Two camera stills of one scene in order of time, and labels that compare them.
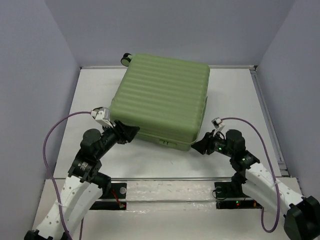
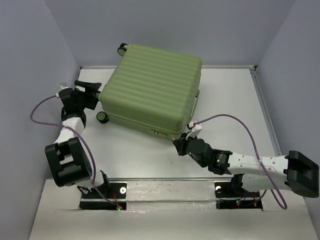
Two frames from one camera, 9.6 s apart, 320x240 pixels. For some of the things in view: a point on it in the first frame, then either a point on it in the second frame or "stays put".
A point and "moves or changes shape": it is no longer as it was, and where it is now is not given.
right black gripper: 204,144 → 179,146
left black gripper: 125,133 → 90,90
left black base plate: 114,199 stays put
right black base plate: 229,195 stays put
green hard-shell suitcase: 165,98 moves or changes shape
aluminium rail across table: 158,178 stays put
